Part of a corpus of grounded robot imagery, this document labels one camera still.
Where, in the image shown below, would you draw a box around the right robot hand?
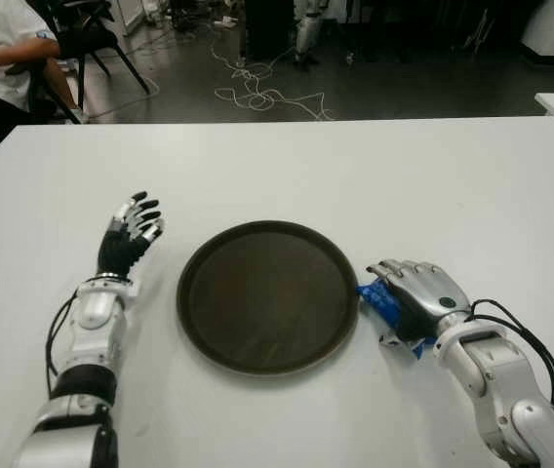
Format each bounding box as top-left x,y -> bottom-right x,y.
365,258 -> 471,342

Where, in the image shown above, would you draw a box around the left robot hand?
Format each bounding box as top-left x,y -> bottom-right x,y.
97,190 -> 166,282

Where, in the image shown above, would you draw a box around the tangled white floor cable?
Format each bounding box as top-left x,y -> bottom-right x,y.
210,33 -> 336,122

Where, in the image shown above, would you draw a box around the black cabinet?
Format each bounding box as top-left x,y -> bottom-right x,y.
241,0 -> 298,62

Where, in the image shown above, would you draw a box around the white humanoid robot legs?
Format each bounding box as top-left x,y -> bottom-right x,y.
294,0 -> 332,67

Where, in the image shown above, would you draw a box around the blue Oreo cookie packet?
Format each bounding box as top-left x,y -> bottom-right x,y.
355,280 -> 437,361

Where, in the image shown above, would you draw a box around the round dark brown tray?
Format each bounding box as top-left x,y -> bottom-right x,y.
176,219 -> 360,376

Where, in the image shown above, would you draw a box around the black chair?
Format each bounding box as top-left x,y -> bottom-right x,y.
27,0 -> 151,123

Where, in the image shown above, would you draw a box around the white board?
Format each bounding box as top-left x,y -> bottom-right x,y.
110,0 -> 154,36

